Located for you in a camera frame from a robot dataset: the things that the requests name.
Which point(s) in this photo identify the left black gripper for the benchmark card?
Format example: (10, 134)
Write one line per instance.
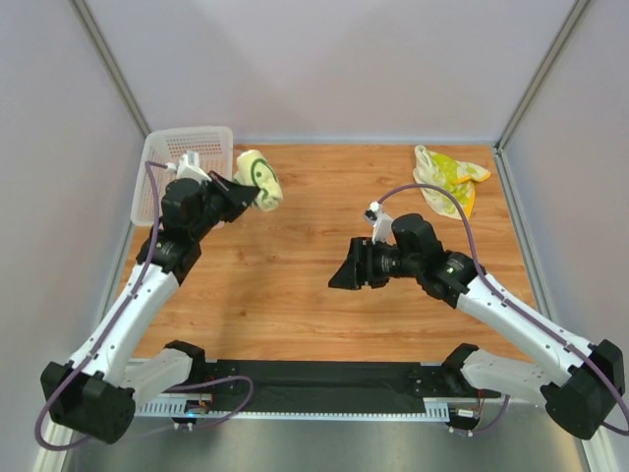
(222, 198)

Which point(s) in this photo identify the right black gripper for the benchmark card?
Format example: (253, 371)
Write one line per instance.
(364, 263)

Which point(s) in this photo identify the green patterned towel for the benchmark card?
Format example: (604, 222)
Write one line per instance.
(253, 169)

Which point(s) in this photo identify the white yellow patterned towel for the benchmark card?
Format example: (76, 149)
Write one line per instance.
(458, 178)

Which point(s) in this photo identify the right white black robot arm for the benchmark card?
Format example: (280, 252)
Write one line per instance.
(576, 381)

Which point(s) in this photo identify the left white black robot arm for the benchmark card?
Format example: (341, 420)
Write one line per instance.
(94, 392)

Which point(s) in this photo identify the white perforated plastic basket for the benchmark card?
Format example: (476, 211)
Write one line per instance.
(214, 144)

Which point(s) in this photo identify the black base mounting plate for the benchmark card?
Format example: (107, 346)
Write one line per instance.
(308, 387)

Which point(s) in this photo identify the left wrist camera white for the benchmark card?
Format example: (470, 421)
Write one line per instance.
(188, 167)

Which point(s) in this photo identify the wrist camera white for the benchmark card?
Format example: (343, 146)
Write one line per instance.
(379, 220)
(188, 167)

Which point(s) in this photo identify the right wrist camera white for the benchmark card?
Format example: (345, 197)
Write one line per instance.
(379, 220)

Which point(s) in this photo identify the aluminium frame rail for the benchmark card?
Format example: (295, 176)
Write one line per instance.
(480, 373)

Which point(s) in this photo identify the white cable duct strip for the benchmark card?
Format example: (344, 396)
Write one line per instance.
(192, 408)

